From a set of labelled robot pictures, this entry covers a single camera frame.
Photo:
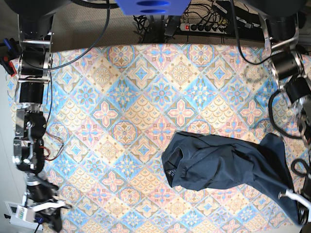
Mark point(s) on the white power strip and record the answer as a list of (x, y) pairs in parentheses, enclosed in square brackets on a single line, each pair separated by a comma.
[(202, 28)]

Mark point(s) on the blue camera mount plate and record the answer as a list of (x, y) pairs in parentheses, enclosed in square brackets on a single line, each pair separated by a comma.
[(153, 7)]

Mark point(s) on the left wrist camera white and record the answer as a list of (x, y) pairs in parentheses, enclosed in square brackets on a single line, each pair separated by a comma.
[(297, 197)]

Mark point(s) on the patterned colourful tablecloth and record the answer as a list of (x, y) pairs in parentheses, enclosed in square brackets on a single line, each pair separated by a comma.
[(113, 113)]

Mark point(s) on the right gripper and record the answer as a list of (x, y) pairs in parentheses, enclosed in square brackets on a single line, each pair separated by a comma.
[(40, 190)]

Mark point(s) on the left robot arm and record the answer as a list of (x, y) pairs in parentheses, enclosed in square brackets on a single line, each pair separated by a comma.
[(279, 23)]

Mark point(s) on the blue clamp lower left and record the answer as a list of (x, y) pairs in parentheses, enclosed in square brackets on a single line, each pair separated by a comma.
[(39, 228)]

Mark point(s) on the red black clamp upper left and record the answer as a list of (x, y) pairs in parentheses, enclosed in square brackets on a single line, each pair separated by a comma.
[(8, 66)]

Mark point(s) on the blue clamp upper left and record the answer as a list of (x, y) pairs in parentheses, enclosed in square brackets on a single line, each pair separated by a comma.
[(10, 44)]

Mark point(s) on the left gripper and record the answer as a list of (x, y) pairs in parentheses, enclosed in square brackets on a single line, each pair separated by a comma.
[(306, 193)]

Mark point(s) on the dark navy t-shirt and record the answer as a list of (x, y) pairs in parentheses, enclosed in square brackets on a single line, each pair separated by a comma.
[(195, 161)]

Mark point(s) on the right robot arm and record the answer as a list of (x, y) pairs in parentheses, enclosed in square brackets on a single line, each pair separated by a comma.
[(30, 59)]

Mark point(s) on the blue clamp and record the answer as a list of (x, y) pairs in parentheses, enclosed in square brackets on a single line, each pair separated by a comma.
[(39, 228), (10, 44)]

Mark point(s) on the white wall outlet box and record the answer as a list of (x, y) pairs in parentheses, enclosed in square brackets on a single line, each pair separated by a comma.
[(12, 208)]

